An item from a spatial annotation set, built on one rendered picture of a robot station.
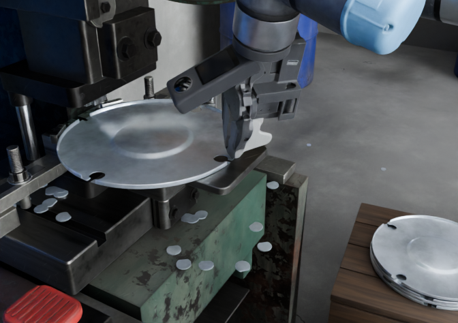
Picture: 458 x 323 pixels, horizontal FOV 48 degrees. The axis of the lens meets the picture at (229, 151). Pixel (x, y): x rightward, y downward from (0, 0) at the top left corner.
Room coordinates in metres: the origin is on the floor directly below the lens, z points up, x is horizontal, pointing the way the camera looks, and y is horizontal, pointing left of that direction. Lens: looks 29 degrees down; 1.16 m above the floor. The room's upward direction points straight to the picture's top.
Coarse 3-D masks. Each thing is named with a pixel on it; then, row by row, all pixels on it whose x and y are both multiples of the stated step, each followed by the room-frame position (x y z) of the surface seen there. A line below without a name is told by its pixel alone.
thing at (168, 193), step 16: (224, 160) 0.65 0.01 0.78; (240, 160) 0.65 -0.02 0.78; (256, 160) 0.66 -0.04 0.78; (208, 176) 0.61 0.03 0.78; (224, 176) 0.61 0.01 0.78; (240, 176) 0.61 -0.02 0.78; (144, 192) 0.67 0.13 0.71; (160, 192) 0.66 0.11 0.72; (176, 192) 0.68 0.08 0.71; (192, 192) 0.72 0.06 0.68; (224, 192) 0.58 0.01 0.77; (160, 208) 0.66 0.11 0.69; (176, 208) 0.67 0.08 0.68; (160, 224) 0.66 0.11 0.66
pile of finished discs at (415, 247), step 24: (408, 216) 1.06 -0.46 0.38; (432, 216) 1.05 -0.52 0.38; (384, 240) 0.97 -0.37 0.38; (408, 240) 0.97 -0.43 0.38; (432, 240) 0.96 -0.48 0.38; (456, 240) 0.97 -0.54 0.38; (384, 264) 0.88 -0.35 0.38; (408, 264) 0.88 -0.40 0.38; (432, 264) 0.87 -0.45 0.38; (456, 264) 0.87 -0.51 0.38; (408, 288) 0.81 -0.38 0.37; (432, 288) 0.81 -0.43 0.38; (456, 288) 0.81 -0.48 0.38
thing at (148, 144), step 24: (120, 120) 0.79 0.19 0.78; (144, 120) 0.79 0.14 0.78; (168, 120) 0.79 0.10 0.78; (192, 120) 0.79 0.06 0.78; (216, 120) 0.79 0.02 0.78; (72, 144) 0.70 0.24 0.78; (96, 144) 0.70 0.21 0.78; (120, 144) 0.69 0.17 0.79; (144, 144) 0.69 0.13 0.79; (168, 144) 0.69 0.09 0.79; (192, 144) 0.70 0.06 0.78; (216, 144) 0.70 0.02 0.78; (72, 168) 0.63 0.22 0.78; (96, 168) 0.63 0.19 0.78; (120, 168) 0.63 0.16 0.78; (144, 168) 0.63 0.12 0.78; (168, 168) 0.63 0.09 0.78; (192, 168) 0.63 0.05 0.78; (216, 168) 0.62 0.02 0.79
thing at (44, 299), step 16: (32, 288) 0.41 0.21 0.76; (48, 288) 0.41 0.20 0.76; (16, 304) 0.39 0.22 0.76; (32, 304) 0.39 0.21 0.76; (48, 304) 0.39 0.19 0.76; (64, 304) 0.39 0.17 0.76; (80, 304) 0.39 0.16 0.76; (16, 320) 0.37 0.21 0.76; (32, 320) 0.37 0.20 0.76; (48, 320) 0.37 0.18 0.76; (64, 320) 0.37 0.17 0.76
